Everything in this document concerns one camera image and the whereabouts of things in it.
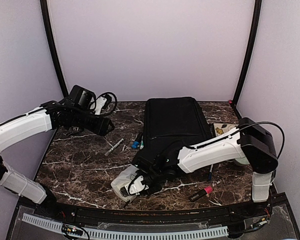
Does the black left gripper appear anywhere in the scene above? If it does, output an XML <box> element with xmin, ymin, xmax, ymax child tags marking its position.
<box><xmin>71</xmin><ymin>109</ymin><xmax>115</xmax><ymax>137</ymax></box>

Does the white pencil pouch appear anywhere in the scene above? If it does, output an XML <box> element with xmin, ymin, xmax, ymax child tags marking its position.
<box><xmin>110</xmin><ymin>165</ymin><xmax>138</xmax><ymax>202</ymax></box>

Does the black student backpack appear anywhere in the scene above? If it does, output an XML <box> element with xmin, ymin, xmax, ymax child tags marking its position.
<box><xmin>135</xmin><ymin>97</ymin><xmax>213</xmax><ymax>164</ymax></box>

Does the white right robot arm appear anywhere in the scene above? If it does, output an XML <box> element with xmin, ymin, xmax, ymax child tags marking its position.
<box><xmin>120</xmin><ymin>117</ymin><xmax>282</xmax><ymax>217</ymax></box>

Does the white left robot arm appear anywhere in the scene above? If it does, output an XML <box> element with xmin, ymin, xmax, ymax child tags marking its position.
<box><xmin>0</xmin><ymin>100</ymin><xmax>115</xmax><ymax>218</ymax></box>

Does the white green glue stick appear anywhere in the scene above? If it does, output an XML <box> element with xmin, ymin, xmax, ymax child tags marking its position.
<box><xmin>139</xmin><ymin>141</ymin><xmax>144</xmax><ymax>150</ymax></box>

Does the blue capped black marker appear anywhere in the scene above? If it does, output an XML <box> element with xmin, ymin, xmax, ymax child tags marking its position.
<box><xmin>131</xmin><ymin>132</ymin><xmax>143</xmax><ymax>149</ymax></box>

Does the pink and black highlighter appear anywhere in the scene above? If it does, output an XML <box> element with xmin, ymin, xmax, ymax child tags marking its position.
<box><xmin>189</xmin><ymin>186</ymin><xmax>213</xmax><ymax>202</ymax></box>

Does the white pen with blue cap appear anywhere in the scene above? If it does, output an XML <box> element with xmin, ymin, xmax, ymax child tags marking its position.
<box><xmin>207</xmin><ymin>164</ymin><xmax>214</xmax><ymax>181</ymax></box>

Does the floral ceramic tile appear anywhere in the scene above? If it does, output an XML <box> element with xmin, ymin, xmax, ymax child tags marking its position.
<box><xmin>212</xmin><ymin>123</ymin><xmax>238</xmax><ymax>137</ymax></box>

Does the pale green ceramic bowl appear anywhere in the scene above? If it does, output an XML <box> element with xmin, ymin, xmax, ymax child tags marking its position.
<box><xmin>233</xmin><ymin>157</ymin><xmax>250</xmax><ymax>167</ymax></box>

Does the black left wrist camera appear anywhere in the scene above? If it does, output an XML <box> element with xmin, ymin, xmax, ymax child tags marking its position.
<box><xmin>68</xmin><ymin>85</ymin><xmax>96</xmax><ymax>111</ymax></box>

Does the grey slotted cable duct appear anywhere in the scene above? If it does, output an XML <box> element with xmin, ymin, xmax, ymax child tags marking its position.
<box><xmin>21</xmin><ymin>213</ymin><xmax>229</xmax><ymax>240</ymax></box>

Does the black left frame post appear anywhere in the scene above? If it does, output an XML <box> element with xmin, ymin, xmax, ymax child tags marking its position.
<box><xmin>39</xmin><ymin>0</ymin><xmax>69</xmax><ymax>98</ymax></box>

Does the black frame post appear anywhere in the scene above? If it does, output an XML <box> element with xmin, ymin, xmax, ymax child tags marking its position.
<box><xmin>229</xmin><ymin>0</ymin><xmax>262</xmax><ymax>109</ymax></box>
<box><xmin>39</xmin><ymin>0</ymin><xmax>69</xmax><ymax>98</ymax></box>

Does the black front rail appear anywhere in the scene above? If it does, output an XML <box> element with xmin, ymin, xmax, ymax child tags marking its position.
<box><xmin>17</xmin><ymin>194</ymin><xmax>288</xmax><ymax>228</ymax></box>

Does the black right frame post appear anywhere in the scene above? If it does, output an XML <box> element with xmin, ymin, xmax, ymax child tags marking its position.
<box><xmin>229</xmin><ymin>0</ymin><xmax>262</xmax><ymax>109</ymax></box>

